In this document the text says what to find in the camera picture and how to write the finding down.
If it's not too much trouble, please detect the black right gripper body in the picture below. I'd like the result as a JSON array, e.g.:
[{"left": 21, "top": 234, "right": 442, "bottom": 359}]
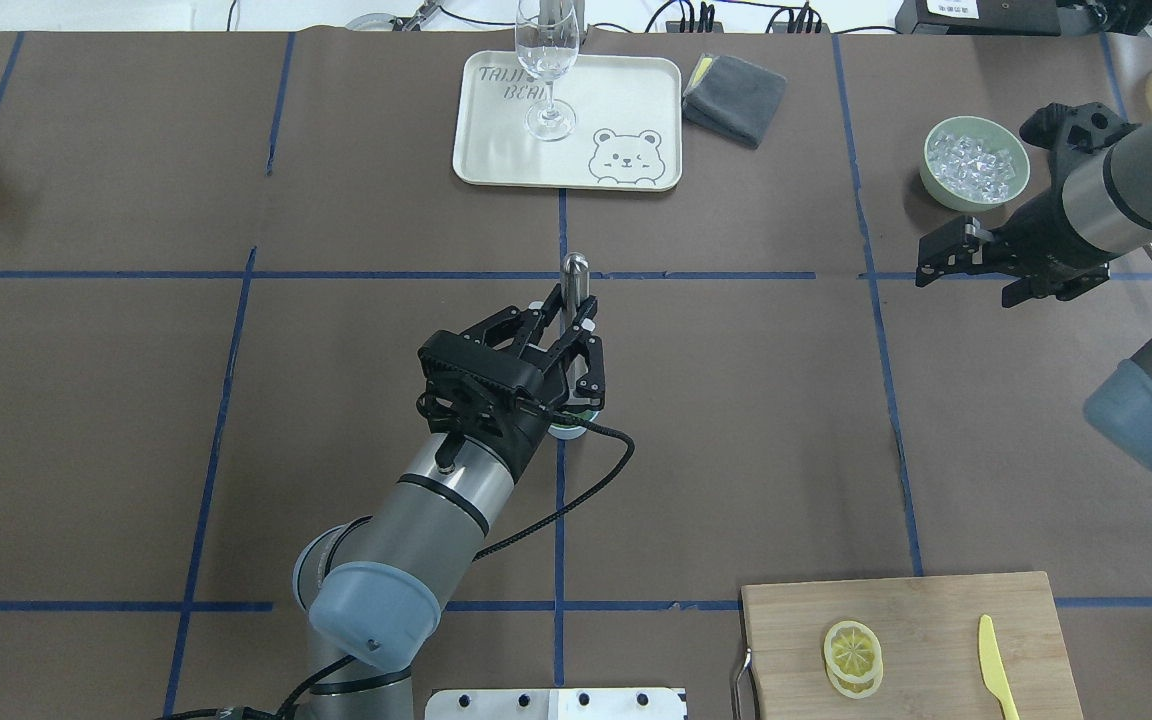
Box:
[{"left": 982, "top": 195, "right": 1112, "bottom": 306}]

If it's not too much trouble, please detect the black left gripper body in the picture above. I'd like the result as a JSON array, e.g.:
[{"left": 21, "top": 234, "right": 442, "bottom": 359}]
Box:
[{"left": 417, "top": 306, "right": 607, "bottom": 461}]

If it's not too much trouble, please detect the light blue plastic cup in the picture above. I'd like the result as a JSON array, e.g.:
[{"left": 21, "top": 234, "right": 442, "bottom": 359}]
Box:
[{"left": 548, "top": 406, "right": 600, "bottom": 441}]

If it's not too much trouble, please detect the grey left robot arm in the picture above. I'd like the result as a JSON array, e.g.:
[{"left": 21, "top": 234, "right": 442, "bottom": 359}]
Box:
[{"left": 276, "top": 287, "right": 607, "bottom": 719}]

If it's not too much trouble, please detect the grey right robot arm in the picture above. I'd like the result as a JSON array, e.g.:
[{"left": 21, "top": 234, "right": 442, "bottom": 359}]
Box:
[{"left": 915, "top": 103, "right": 1152, "bottom": 471}]

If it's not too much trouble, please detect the lemon slice on board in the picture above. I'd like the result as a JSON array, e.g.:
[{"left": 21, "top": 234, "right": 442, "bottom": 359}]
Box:
[{"left": 823, "top": 619, "right": 884, "bottom": 700}]

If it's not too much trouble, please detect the green bowl of ice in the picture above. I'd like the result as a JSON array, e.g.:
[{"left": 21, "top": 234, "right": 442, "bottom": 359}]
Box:
[{"left": 919, "top": 115, "right": 1030, "bottom": 213}]

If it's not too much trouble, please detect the cream bear serving tray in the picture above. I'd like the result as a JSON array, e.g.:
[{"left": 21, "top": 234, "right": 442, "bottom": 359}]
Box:
[{"left": 452, "top": 50, "right": 684, "bottom": 192}]

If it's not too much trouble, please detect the black box with label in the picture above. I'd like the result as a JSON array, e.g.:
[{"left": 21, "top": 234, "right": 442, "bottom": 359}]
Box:
[{"left": 893, "top": 1, "right": 1061, "bottom": 37}]

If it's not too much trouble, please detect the folded grey cloth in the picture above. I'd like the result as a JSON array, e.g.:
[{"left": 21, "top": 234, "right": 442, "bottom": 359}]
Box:
[{"left": 681, "top": 53, "right": 788, "bottom": 149}]

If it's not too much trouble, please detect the clear wine glass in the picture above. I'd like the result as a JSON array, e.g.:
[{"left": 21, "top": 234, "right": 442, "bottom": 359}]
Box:
[{"left": 515, "top": 1, "right": 581, "bottom": 142}]

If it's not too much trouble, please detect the black power strip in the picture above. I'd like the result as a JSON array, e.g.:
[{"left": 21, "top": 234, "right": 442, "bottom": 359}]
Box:
[{"left": 653, "top": 1, "right": 723, "bottom": 35}]

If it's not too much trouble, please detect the wooden cutting board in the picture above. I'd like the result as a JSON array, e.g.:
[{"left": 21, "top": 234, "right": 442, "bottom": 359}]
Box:
[{"left": 741, "top": 571, "right": 1083, "bottom": 719}]

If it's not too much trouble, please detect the yellow plastic knife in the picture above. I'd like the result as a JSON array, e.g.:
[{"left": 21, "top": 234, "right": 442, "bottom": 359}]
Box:
[{"left": 977, "top": 614, "right": 1020, "bottom": 720}]

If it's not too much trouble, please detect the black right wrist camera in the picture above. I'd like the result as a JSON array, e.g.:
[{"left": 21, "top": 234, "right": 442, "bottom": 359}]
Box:
[{"left": 1020, "top": 103, "right": 1140, "bottom": 184}]

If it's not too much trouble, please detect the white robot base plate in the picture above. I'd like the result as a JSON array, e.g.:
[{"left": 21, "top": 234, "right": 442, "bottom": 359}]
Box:
[{"left": 424, "top": 687, "right": 689, "bottom": 719}]

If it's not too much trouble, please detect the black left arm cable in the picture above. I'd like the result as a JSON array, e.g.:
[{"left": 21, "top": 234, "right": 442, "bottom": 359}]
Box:
[{"left": 166, "top": 415, "right": 635, "bottom": 720}]

